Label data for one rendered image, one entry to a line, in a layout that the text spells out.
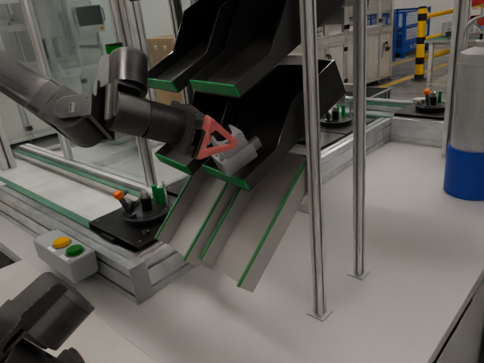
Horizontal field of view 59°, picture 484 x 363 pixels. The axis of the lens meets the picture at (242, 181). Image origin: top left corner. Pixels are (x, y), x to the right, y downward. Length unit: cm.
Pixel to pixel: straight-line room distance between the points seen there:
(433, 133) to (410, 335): 114
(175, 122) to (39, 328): 32
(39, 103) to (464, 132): 114
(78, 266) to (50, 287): 61
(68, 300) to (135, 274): 52
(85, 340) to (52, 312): 51
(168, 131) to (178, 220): 39
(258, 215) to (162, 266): 31
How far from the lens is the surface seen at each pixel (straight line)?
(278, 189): 86
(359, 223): 99
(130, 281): 103
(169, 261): 107
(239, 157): 71
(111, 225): 120
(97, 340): 101
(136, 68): 66
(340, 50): 675
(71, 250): 113
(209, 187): 98
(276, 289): 103
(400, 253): 116
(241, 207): 89
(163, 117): 63
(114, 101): 62
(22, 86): 72
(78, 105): 63
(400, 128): 196
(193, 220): 97
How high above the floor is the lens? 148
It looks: 23 degrees down
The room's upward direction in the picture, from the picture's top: 6 degrees counter-clockwise
